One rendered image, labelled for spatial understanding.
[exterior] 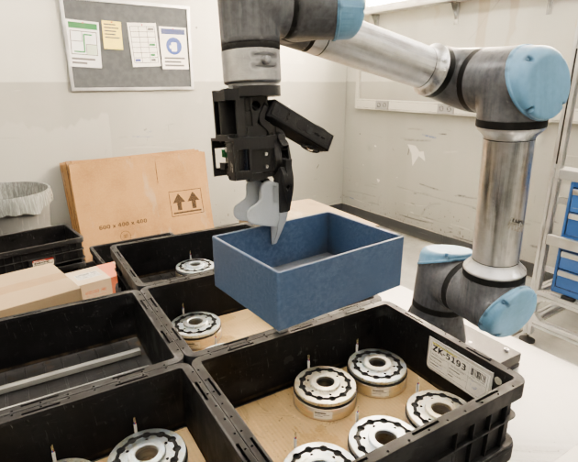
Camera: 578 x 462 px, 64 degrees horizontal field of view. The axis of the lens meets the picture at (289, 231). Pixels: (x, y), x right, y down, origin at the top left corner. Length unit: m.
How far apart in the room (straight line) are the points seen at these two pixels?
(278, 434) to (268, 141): 0.43
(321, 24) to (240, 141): 0.19
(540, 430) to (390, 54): 0.75
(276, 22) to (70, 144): 3.15
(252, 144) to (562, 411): 0.84
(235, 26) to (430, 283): 0.69
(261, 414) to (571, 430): 0.60
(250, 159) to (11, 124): 3.11
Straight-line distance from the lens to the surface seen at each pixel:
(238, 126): 0.60
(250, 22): 0.61
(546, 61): 0.88
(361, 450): 0.70
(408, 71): 0.89
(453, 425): 0.67
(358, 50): 0.83
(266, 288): 0.52
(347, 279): 0.56
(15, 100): 3.63
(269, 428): 0.77
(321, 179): 4.72
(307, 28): 0.65
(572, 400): 1.19
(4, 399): 0.95
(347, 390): 0.80
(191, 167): 3.80
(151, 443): 0.72
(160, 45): 3.84
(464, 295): 1.00
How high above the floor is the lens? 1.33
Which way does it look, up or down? 18 degrees down
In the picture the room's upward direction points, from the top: straight up
